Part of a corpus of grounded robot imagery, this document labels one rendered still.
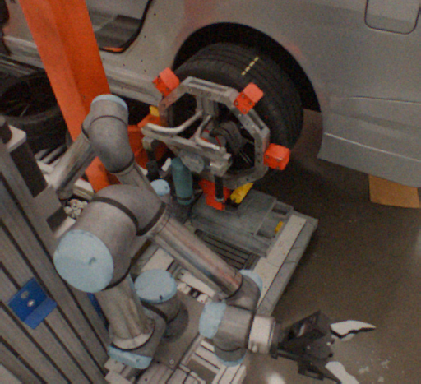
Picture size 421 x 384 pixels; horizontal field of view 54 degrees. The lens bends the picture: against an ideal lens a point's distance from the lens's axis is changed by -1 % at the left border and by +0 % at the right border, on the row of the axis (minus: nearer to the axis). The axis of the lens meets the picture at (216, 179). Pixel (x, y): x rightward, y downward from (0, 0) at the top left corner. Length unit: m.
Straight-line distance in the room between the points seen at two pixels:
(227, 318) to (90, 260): 0.31
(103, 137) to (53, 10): 0.55
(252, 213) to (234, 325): 1.55
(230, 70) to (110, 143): 0.70
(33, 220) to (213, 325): 0.43
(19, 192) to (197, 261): 0.40
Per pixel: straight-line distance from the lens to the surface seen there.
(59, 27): 1.64
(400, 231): 2.76
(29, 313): 1.09
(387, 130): 1.77
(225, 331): 0.91
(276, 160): 1.77
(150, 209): 0.90
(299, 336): 0.86
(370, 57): 1.63
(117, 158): 1.25
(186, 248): 0.95
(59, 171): 1.50
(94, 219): 0.83
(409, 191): 3.00
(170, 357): 1.36
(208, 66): 1.79
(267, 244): 2.36
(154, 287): 1.21
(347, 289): 2.45
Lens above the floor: 2.07
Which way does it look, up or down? 45 degrees down
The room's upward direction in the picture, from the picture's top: 5 degrees counter-clockwise
